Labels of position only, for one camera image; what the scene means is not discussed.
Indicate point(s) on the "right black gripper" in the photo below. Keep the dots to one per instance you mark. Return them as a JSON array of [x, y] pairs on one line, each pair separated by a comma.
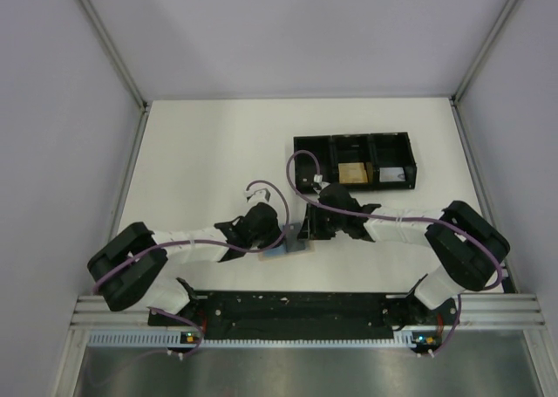
[[307, 230]]

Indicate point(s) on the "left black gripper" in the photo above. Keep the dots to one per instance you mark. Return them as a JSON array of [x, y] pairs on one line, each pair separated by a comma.
[[275, 236]]

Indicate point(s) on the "beige card holder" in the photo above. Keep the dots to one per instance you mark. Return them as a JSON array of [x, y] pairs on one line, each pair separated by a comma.
[[309, 249]]

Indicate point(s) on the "dark grey card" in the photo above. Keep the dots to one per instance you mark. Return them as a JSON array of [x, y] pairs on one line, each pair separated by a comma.
[[292, 244]]

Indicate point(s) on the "light blue card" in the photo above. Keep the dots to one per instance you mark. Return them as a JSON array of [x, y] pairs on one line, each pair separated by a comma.
[[276, 252]]

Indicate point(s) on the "black three-compartment tray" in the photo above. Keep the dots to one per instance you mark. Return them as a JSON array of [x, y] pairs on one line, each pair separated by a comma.
[[375, 150]]

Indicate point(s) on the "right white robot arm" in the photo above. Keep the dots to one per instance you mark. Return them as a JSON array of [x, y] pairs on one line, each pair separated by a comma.
[[470, 250]]

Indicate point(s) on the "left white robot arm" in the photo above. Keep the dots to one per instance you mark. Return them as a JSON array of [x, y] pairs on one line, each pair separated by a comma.
[[146, 268]]

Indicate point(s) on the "gold cards stack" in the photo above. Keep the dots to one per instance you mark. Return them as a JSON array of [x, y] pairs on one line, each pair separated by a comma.
[[352, 173]]

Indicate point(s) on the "silver card in tray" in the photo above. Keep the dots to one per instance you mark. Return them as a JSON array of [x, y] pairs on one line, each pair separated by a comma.
[[394, 174]]

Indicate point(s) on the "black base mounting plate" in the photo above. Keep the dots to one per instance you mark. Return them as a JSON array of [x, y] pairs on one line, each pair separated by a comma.
[[281, 315]]

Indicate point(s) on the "steel sheet front panel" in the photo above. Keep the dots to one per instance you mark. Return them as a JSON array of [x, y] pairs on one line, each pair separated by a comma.
[[472, 364]]

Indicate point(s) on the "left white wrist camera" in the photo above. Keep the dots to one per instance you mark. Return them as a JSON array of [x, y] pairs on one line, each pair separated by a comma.
[[257, 195]]

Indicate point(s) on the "left aluminium frame post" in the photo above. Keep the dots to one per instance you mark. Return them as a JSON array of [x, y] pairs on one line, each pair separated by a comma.
[[116, 60]]

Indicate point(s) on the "aluminium frame post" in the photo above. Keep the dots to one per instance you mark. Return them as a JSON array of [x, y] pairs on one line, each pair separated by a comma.
[[116, 60], [489, 42]]

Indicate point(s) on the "grey slotted cable duct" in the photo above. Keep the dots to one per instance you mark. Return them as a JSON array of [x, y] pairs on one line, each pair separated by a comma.
[[184, 340]]

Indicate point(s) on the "aluminium front rail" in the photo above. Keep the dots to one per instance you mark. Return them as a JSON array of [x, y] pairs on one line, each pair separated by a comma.
[[491, 311]]

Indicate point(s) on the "right aluminium frame post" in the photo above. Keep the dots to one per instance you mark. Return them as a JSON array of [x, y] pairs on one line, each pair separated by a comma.
[[489, 42]]

